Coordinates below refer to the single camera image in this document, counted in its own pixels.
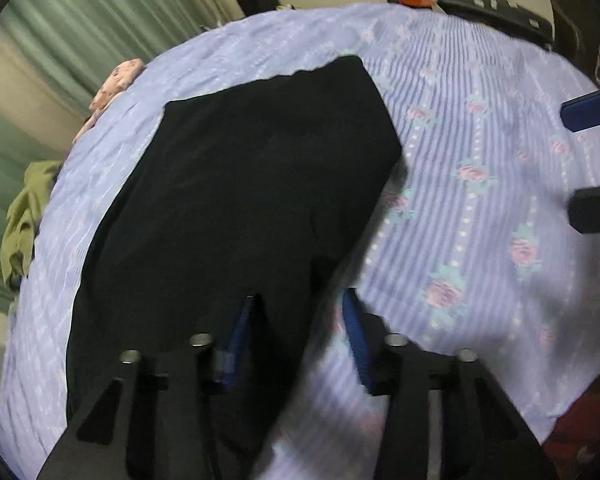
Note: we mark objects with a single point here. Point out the green and beige curtain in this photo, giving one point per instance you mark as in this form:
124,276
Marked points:
90,15
10,200

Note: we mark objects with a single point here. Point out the pink patterned garment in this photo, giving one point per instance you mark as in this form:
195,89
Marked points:
115,82

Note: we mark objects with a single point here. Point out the black pants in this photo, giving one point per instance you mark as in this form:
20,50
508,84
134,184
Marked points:
230,185

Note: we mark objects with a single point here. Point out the black flat case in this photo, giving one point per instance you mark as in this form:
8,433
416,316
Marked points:
495,10

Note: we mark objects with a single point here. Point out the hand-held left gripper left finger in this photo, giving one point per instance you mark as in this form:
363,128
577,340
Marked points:
237,332

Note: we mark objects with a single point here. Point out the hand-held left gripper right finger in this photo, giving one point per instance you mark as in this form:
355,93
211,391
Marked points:
355,332

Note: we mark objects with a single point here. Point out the purple floral bedsheet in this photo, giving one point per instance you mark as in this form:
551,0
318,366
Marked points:
480,270

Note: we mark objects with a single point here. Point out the dark chair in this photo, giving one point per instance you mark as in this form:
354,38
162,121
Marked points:
567,15

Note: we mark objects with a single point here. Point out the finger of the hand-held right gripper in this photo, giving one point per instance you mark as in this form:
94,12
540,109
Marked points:
597,210
592,110

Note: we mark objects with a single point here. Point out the olive green garment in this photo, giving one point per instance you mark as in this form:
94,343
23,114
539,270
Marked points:
25,220

